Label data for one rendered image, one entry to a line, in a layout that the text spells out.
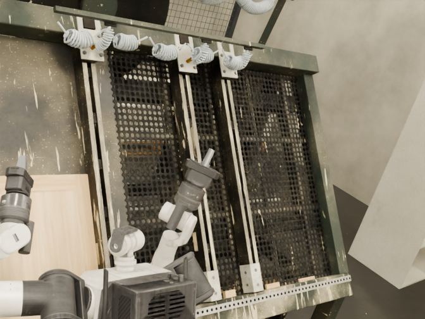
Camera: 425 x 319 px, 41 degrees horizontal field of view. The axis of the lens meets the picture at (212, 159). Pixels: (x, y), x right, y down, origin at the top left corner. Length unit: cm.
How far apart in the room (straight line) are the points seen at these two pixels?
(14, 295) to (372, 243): 434
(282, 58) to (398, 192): 256
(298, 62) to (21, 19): 153
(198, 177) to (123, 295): 54
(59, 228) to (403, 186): 370
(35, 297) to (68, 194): 73
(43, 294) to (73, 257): 65
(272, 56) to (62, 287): 184
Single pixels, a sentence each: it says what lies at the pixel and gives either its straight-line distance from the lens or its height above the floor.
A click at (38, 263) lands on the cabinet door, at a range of 213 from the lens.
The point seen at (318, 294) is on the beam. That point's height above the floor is 85.
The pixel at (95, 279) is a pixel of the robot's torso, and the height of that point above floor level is 135.
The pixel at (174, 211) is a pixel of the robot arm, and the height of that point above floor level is 144.
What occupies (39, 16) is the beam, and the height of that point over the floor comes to 183.
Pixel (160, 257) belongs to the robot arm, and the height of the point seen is 124.
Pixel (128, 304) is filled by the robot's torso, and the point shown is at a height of 137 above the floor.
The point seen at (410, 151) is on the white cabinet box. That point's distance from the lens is 527.
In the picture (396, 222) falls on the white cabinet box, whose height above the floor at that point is 52.
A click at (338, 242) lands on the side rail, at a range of 316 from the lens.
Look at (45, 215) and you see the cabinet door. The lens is 216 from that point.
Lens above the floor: 227
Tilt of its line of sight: 20 degrees down
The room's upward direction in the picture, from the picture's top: 18 degrees clockwise
